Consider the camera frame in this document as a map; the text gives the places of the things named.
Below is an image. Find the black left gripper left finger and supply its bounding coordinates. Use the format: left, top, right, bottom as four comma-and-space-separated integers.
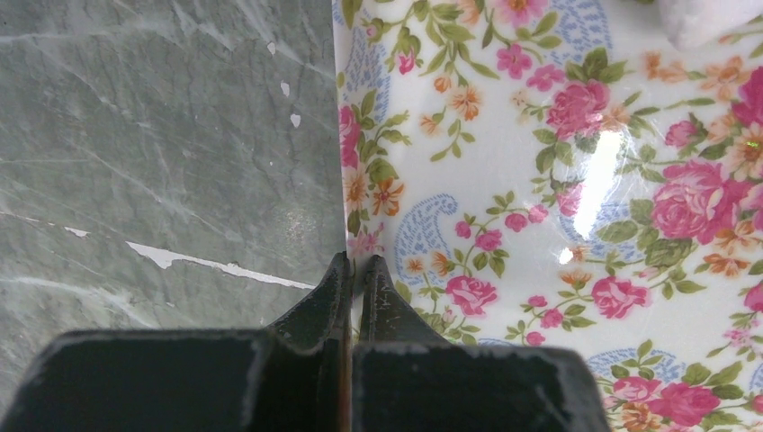
1, 253, 352, 431

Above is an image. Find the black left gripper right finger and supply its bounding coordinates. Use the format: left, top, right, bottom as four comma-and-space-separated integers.
353, 256, 609, 432

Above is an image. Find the floral print tray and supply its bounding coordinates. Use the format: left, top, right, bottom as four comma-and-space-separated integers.
332, 1, 762, 431

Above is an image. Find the white dough lump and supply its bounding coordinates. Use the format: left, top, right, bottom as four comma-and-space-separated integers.
657, 0, 762, 50

